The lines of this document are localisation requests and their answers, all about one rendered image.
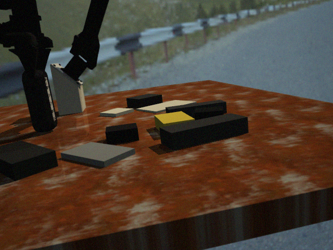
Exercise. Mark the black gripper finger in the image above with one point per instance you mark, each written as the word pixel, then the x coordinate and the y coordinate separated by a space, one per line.
pixel 42 58
pixel 28 57

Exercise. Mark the yellow box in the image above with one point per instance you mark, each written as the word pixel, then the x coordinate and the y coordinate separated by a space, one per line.
pixel 168 119

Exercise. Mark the dark grey controller unit with green rocker switches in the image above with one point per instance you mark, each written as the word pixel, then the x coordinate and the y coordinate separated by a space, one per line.
pixel 40 101

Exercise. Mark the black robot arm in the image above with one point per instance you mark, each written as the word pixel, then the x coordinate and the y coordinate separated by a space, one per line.
pixel 85 44

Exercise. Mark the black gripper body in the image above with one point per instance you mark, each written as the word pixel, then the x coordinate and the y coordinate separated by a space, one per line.
pixel 29 33

